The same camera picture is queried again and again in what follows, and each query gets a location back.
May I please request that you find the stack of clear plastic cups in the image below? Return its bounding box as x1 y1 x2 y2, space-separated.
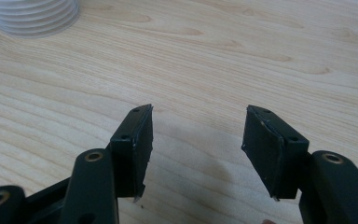
0 0 81 39

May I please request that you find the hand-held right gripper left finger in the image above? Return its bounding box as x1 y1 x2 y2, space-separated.
109 104 154 200

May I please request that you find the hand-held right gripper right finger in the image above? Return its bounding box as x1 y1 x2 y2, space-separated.
241 105 310 201

